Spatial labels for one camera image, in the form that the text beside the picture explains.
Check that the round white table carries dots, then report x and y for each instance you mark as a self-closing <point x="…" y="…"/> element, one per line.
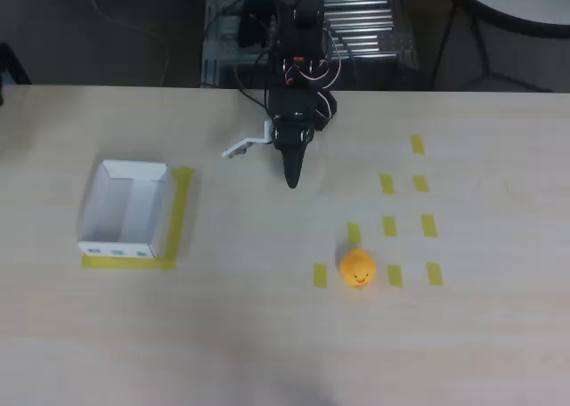
<point x="525" y="1"/>

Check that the short yellow tape mark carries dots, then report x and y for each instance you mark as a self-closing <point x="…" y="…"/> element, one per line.
<point x="417" y="144"/>
<point x="420" y="183"/>
<point x="387" y="184"/>

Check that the black table leg frame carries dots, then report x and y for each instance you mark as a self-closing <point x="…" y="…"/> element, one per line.
<point x="443" y="45"/>

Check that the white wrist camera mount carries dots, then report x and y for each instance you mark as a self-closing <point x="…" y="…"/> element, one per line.
<point x="240" y="147"/>

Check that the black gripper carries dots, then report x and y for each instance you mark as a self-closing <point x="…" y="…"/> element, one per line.
<point x="291" y="144"/>

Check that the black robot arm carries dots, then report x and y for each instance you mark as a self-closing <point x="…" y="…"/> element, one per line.
<point x="307" y="45"/>

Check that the white cardboard box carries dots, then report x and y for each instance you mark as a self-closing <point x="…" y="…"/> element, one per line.
<point x="124" y="210"/>

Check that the yellow rubber duck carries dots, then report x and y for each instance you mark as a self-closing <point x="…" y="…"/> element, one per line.
<point x="356" y="268"/>

